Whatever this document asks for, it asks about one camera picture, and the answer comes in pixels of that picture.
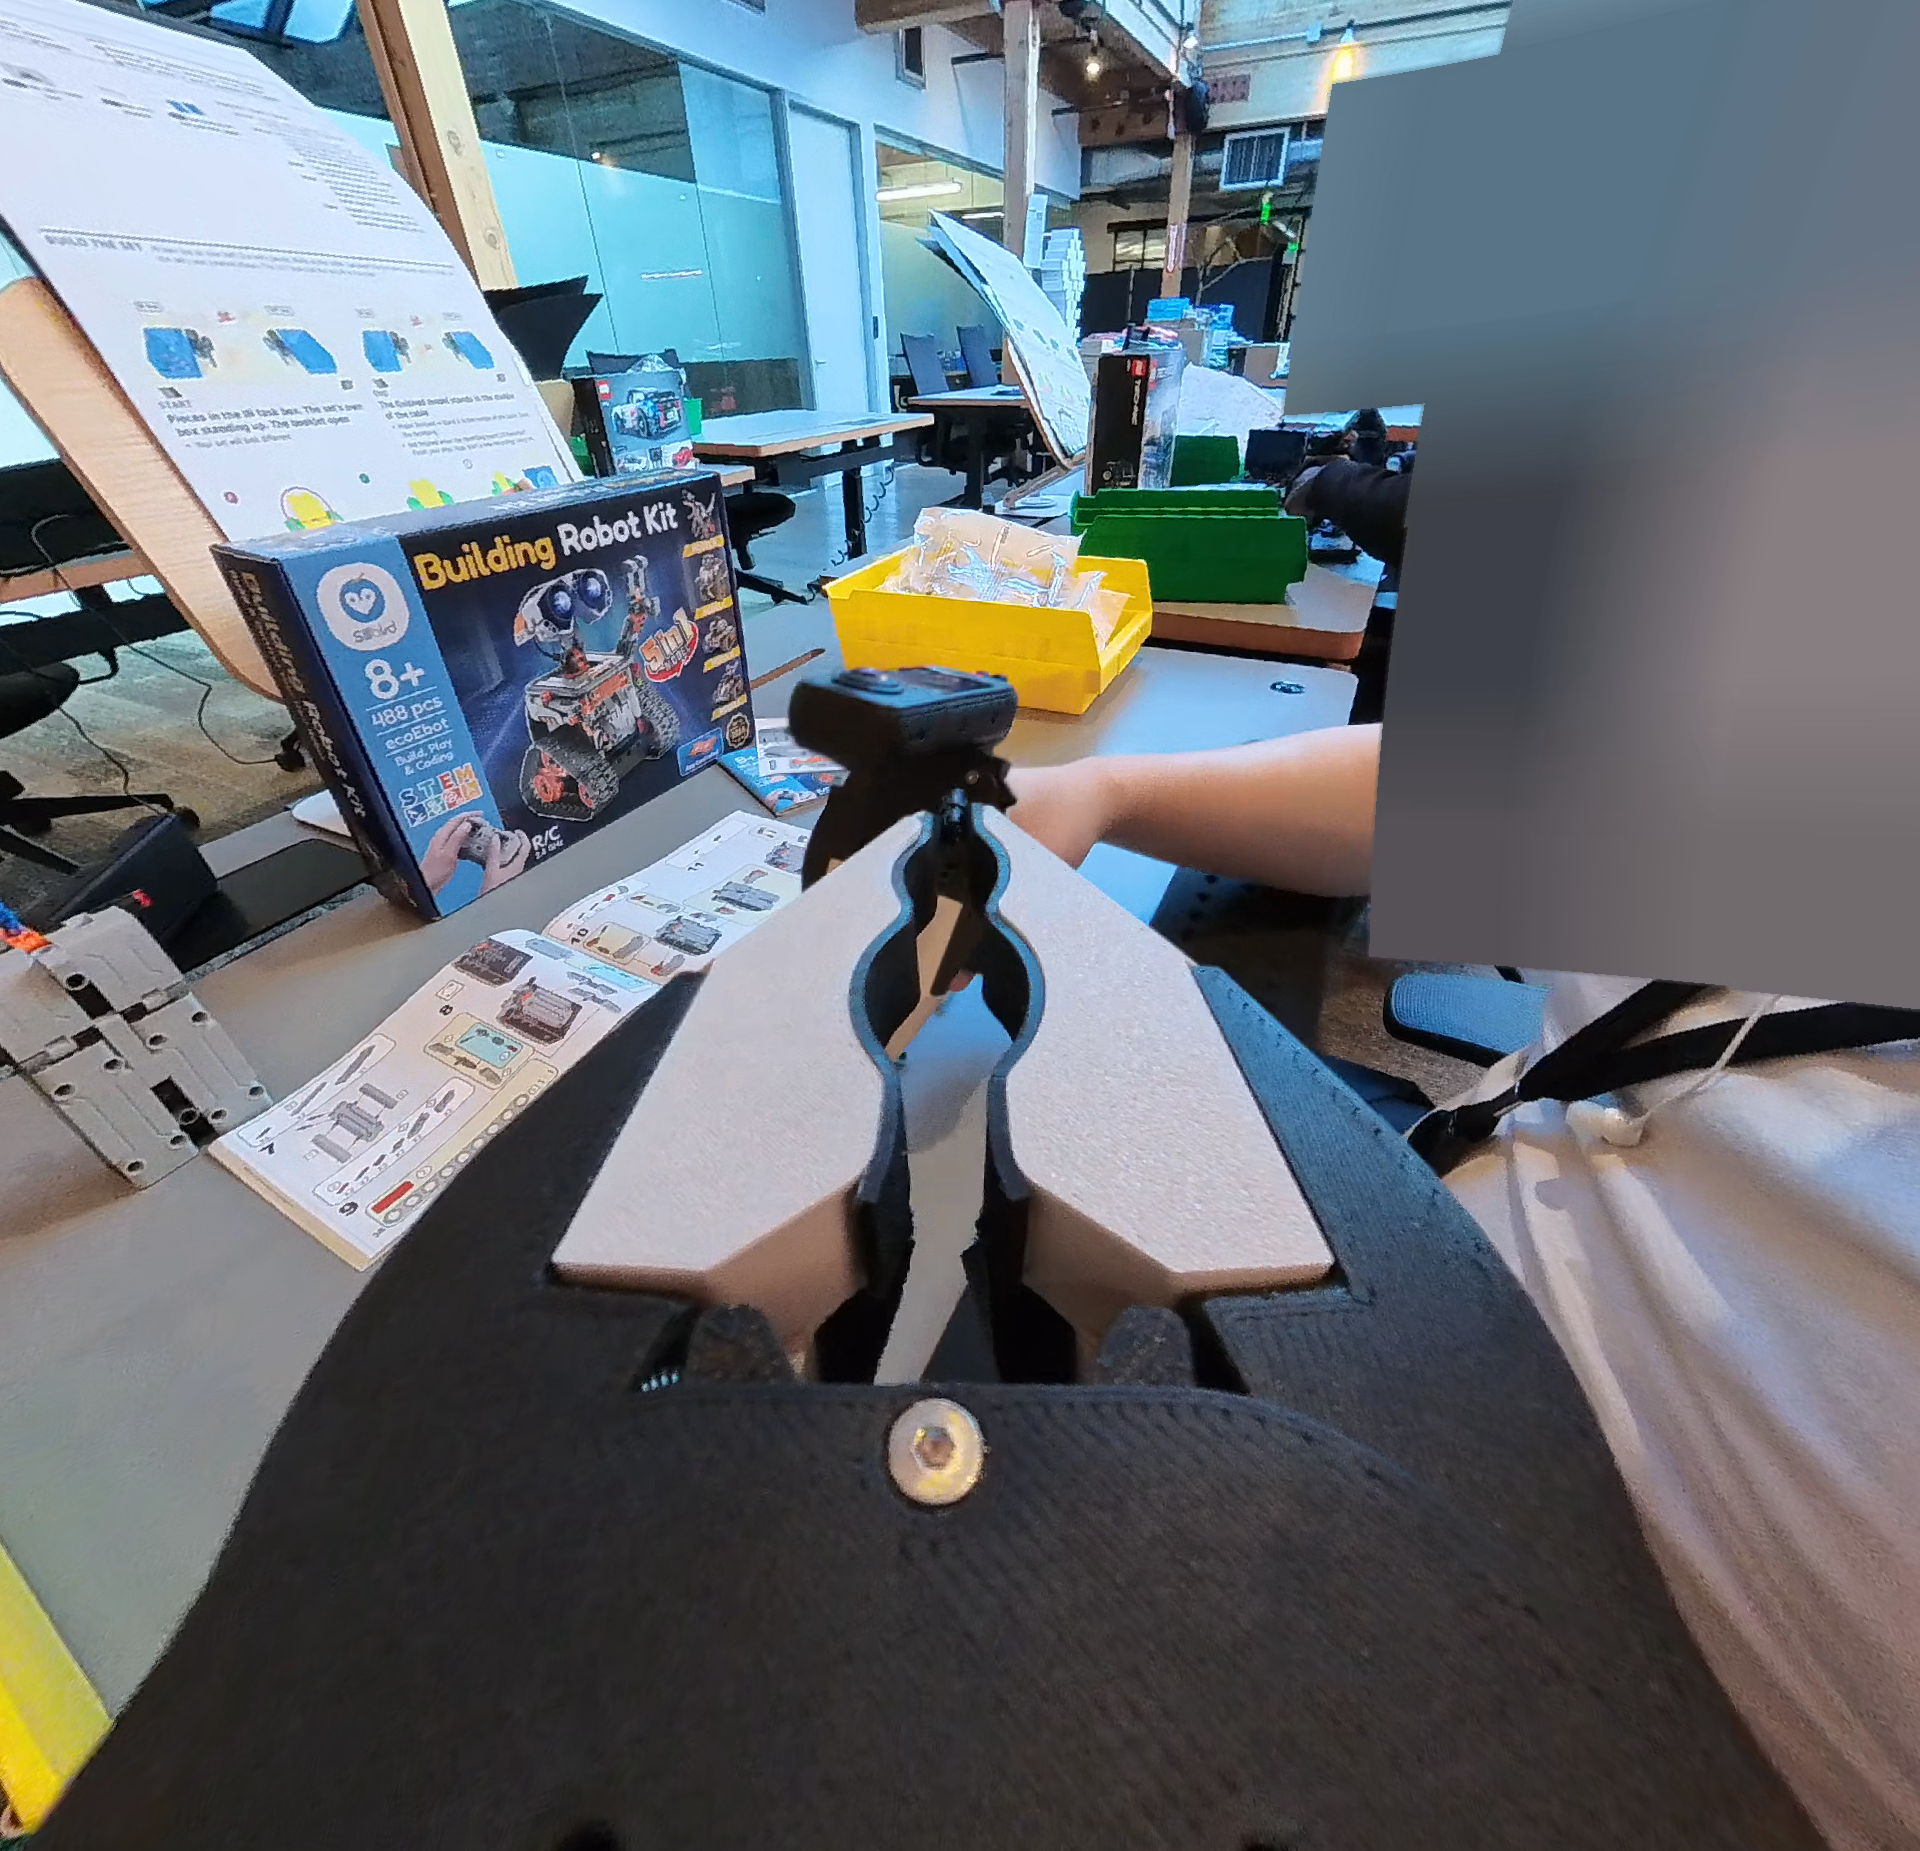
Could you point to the yellow bag bin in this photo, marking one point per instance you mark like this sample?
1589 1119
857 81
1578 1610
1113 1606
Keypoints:
974 667

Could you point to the black chair armrest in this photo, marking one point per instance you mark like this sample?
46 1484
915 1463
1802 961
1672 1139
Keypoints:
1462 1015

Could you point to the blue cover booklet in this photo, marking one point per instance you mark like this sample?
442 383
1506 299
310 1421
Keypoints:
759 785

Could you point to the pile of clear plastic bags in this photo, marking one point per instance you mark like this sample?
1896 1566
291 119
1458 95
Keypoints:
990 563

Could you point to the black folded board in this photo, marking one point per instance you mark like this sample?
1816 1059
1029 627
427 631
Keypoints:
540 325

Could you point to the green bin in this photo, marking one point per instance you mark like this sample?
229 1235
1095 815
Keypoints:
1200 555

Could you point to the white instruction poster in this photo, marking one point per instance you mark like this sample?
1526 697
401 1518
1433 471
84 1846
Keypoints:
224 261

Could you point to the car model kit box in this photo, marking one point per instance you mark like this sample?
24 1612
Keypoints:
648 411

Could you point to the sticker sheet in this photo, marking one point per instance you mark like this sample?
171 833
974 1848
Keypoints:
795 749

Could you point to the blue robot kit box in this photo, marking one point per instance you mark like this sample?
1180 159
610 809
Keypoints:
494 683

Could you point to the tilted instruction board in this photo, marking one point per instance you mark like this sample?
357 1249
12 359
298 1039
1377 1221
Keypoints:
1020 321

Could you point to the grey brick model assembly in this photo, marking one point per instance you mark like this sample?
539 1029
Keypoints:
120 1043

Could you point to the open instruction booklet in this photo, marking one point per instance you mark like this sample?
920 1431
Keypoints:
450 1043

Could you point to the person's right forearm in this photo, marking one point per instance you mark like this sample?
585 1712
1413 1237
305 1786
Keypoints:
1231 817

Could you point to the wood-edged neighbouring desk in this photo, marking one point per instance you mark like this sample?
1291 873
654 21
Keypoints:
1320 615

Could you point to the black flat pad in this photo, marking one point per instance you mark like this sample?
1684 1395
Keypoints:
285 885

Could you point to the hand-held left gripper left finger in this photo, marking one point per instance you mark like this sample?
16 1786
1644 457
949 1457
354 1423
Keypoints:
735 1133

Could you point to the black perforated panel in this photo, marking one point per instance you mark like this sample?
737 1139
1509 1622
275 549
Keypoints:
1245 937

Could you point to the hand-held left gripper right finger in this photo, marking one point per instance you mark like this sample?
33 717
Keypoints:
1154 1133

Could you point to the empty office desk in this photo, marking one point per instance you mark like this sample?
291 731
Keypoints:
810 435

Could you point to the small green box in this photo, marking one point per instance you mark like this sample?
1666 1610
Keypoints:
1208 459

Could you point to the black product box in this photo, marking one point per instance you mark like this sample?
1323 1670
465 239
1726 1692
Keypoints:
1133 419

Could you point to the black charger box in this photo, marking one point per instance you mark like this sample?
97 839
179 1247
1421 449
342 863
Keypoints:
142 877

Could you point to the yellow parts bin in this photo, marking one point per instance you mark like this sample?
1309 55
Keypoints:
39 1716

